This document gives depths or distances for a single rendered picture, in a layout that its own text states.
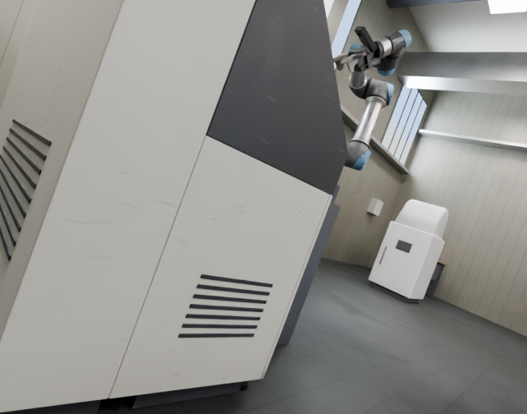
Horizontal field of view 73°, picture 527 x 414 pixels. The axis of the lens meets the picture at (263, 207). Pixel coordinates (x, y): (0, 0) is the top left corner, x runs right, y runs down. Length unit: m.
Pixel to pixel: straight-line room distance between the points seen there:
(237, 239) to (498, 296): 8.00
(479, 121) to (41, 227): 9.35
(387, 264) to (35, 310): 5.40
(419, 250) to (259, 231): 4.83
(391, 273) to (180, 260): 5.10
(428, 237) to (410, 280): 0.69
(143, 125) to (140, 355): 0.60
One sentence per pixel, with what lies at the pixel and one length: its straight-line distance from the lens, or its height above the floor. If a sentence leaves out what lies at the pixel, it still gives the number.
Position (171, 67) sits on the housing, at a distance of 0.88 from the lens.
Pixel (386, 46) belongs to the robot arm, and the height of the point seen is 1.45.
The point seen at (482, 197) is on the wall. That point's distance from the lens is 9.10.
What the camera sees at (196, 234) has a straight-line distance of 0.97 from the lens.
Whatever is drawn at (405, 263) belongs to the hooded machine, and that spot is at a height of 0.54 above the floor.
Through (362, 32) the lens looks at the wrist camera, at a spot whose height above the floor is 1.44.
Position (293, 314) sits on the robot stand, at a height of 0.18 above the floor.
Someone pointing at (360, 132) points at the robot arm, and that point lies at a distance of 1.97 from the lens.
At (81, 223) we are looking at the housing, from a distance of 0.85.
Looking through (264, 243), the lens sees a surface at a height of 0.56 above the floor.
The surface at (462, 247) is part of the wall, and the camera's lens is 8.96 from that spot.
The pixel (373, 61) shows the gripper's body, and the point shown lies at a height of 1.39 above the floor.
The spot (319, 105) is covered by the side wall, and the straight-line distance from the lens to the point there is 1.19.
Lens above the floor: 0.69
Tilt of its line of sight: 1 degrees down
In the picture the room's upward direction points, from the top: 21 degrees clockwise
